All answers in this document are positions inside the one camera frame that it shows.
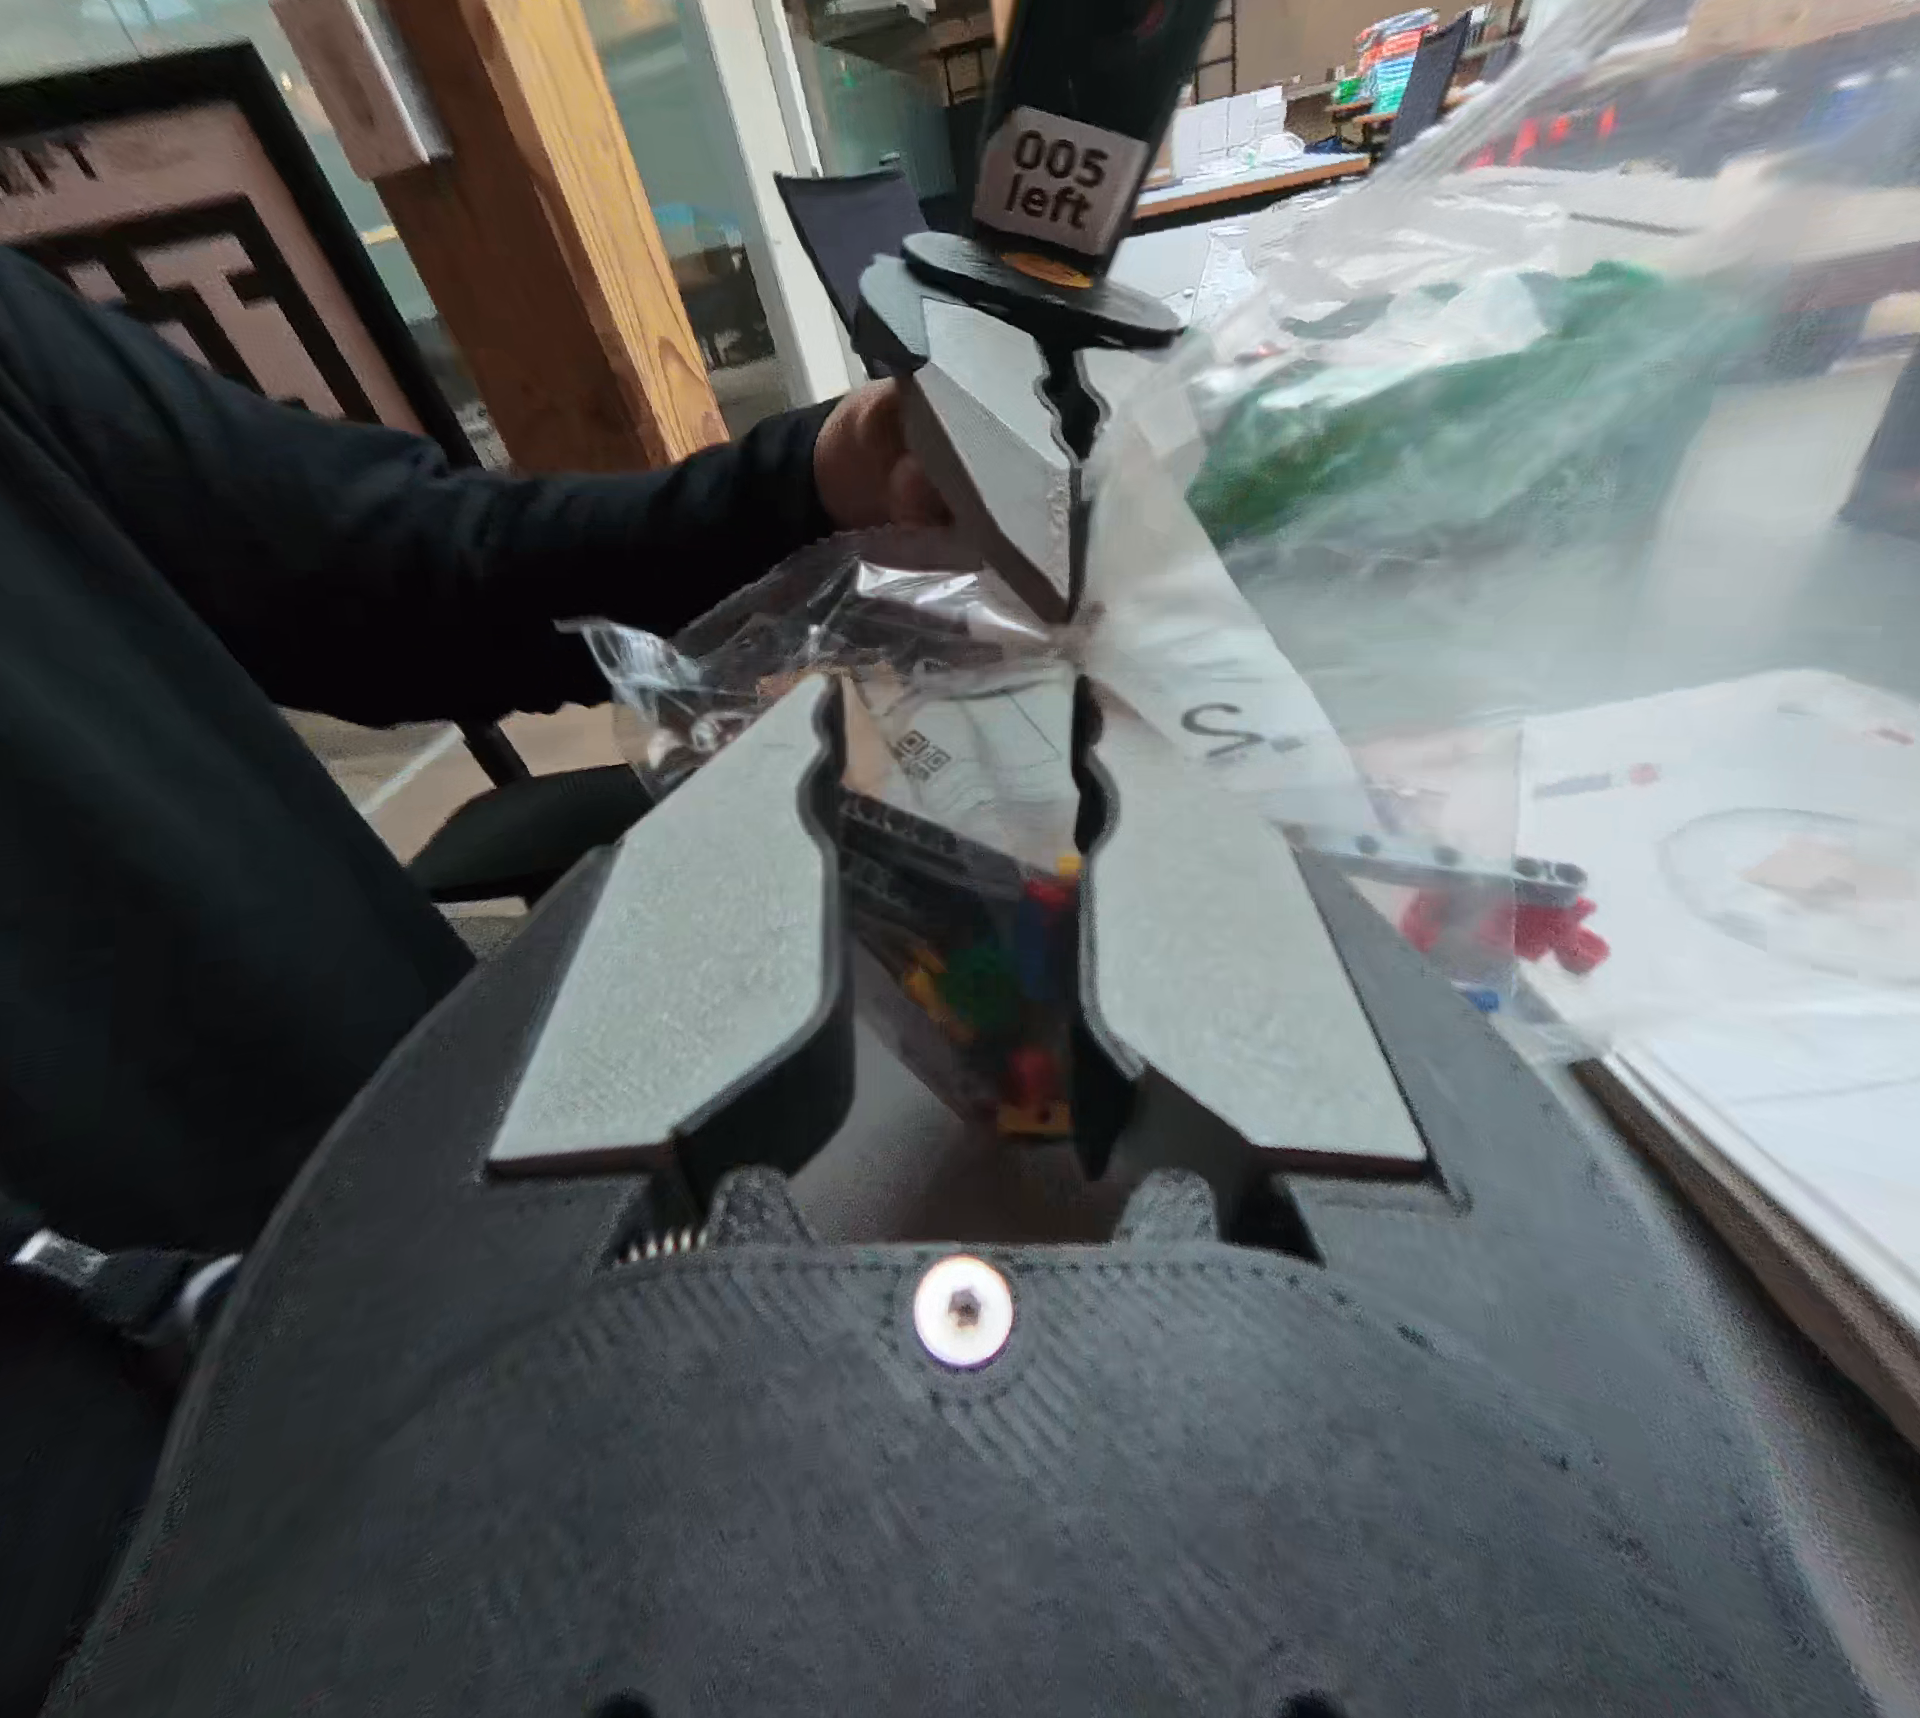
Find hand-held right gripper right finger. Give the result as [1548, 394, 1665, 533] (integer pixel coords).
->
[1068, 676, 1433, 1183]

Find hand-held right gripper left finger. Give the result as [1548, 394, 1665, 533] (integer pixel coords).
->
[483, 673, 855, 1225]

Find small clear lego bag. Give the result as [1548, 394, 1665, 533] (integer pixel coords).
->
[557, 546, 1156, 1137]

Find large clear zip bag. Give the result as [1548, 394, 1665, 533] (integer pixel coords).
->
[1081, 0, 1920, 1065]

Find person's left forearm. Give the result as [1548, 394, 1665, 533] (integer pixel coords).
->
[406, 396, 842, 722]

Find grey lego beam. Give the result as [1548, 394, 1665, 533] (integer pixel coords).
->
[1287, 829, 1596, 918]

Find assorted colourful lego pieces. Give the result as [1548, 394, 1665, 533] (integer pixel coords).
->
[838, 789, 1087, 1137]

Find red lego pieces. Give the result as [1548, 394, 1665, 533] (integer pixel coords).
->
[1400, 881, 1610, 980]

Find green lego packet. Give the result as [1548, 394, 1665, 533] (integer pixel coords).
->
[1192, 259, 1778, 557]

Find white lego instruction booklet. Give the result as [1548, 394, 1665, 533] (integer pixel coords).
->
[1507, 665, 1920, 1412]

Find person's left hand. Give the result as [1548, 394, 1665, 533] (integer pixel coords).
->
[815, 379, 951, 533]

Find white table with boxes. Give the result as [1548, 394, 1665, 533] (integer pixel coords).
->
[1130, 81, 1379, 227]

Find black office chair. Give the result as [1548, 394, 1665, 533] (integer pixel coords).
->
[403, 713, 650, 910]

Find stack of colourful boxes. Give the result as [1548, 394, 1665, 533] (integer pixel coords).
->
[1332, 12, 1445, 118]

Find black mesh chair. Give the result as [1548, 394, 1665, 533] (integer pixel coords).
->
[1384, 12, 1479, 161]

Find person's black-clothed torso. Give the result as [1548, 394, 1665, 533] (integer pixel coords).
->
[0, 246, 487, 1718]

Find dark framed lattice panel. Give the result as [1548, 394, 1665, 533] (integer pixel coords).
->
[0, 41, 487, 473]

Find wooden post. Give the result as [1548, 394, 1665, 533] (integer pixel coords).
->
[178, 0, 728, 479]

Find grey metal bracket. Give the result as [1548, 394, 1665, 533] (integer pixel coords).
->
[267, 0, 456, 184]

